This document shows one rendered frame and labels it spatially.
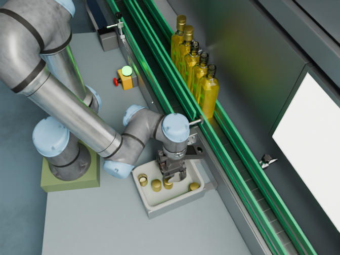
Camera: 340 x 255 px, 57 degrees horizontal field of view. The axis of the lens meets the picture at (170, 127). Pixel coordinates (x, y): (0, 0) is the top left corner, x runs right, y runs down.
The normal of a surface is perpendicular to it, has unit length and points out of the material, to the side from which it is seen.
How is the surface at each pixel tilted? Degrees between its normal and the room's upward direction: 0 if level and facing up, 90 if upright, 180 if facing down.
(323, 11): 90
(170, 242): 0
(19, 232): 0
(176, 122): 0
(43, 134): 11
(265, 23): 90
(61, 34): 94
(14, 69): 56
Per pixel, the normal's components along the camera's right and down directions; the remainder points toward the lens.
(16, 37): 0.56, 0.05
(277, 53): -0.92, 0.33
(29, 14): 0.55, -0.16
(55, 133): -0.09, -0.40
